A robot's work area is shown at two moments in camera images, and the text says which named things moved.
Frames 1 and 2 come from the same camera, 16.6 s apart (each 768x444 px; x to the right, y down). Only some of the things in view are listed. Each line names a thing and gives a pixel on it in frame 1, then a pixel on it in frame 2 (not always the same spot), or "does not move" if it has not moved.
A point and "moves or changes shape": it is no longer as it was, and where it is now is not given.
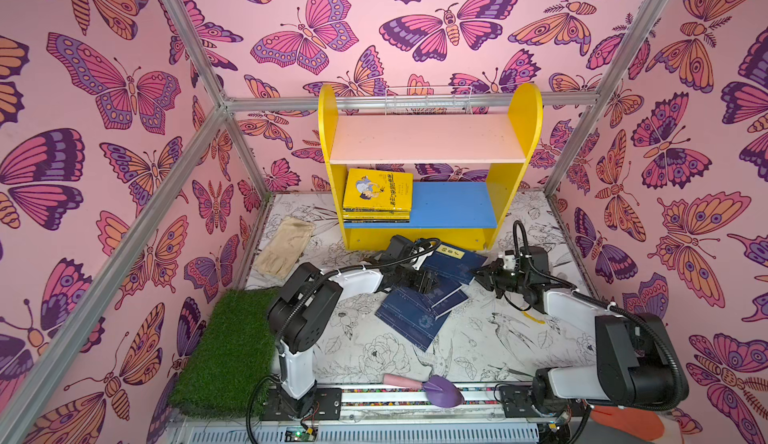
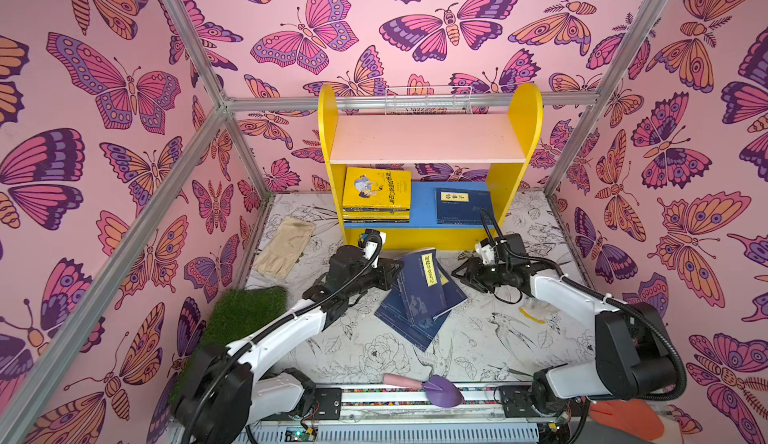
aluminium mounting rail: x=410 y=403 does not move
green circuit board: x=298 y=434 does not move
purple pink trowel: x=441 y=390 does not move
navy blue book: x=445 y=297 moves or changes shape
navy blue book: x=455 y=263 to x=461 y=206
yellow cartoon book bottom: x=378 y=190 does not move
